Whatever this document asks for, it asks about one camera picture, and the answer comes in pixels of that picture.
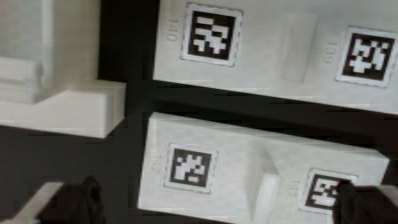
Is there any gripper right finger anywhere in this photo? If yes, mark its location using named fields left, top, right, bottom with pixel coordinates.
left=332, top=181, right=398, bottom=224

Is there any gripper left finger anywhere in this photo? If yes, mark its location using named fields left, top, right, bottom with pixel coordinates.
left=10, top=176, right=106, bottom=224

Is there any white cabinet door piece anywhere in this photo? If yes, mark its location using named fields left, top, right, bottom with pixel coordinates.
left=138, top=112, right=389, bottom=224

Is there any white cabinet body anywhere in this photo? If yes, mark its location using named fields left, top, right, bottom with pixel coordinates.
left=0, top=0, right=126, bottom=138

